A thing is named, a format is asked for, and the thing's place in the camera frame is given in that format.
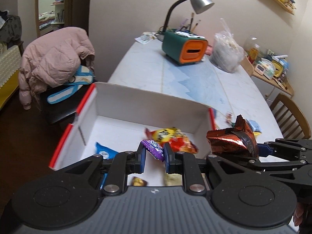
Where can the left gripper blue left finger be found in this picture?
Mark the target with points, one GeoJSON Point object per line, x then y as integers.
{"type": "Point", "coordinates": [140, 158]}

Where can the small pink wrapped candy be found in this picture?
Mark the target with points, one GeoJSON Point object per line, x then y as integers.
{"type": "Point", "coordinates": [229, 118]}

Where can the red yellow chips bag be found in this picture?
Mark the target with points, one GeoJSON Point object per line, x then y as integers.
{"type": "Point", "coordinates": [178, 141]}

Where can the brown wooden chair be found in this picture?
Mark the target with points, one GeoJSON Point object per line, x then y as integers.
{"type": "Point", "coordinates": [290, 118]}

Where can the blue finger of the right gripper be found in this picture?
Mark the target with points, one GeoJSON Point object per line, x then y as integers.
{"type": "Point", "coordinates": [265, 149]}
{"type": "Point", "coordinates": [248, 142]}

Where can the purple candy packet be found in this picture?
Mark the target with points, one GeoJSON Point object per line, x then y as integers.
{"type": "Point", "coordinates": [154, 149]}

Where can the blue cookie snack packet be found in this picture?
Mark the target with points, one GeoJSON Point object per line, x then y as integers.
{"type": "Point", "coordinates": [106, 152]}

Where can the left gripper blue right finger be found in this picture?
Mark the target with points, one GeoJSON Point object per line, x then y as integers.
{"type": "Point", "coordinates": [169, 159]}

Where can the pink notebook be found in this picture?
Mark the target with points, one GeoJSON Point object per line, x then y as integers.
{"type": "Point", "coordinates": [209, 50]}

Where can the yellow tissue box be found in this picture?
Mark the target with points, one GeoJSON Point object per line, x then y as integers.
{"type": "Point", "coordinates": [278, 68]}

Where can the person's right hand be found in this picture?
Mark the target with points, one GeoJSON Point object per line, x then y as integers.
{"type": "Point", "coordinates": [298, 214]}

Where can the silver gooseneck desk lamp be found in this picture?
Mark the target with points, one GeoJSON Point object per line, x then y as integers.
{"type": "Point", "coordinates": [199, 6]}

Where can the light blue snack packet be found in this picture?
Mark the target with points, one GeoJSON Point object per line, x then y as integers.
{"type": "Point", "coordinates": [255, 127]}

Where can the clear plastic bag of food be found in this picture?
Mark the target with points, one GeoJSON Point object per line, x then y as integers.
{"type": "Point", "coordinates": [226, 53]}

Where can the green orange tissue box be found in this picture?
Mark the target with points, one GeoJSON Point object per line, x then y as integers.
{"type": "Point", "coordinates": [183, 47]}

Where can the pink padded jacket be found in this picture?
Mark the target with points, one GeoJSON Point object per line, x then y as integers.
{"type": "Point", "coordinates": [51, 60]}

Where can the red white cardboard box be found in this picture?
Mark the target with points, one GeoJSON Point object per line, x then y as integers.
{"type": "Point", "coordinates": [116, 117]}

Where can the pale yellow snack bag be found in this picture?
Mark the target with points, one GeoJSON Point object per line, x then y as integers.
{"type": "Point", "coordinates": [173, 179]}

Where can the dark red foil snack bag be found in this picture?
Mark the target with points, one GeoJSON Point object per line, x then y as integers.
{"type": "Point", "coordinates": [224, 142]}

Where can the packaged braised egg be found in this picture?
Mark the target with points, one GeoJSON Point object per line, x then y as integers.
{"type": "Point", "coordinates": [136, 181]}

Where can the small pink timer clock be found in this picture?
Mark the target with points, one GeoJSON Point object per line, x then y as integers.
{"type": "Point", "coordinates": [260, 69]}

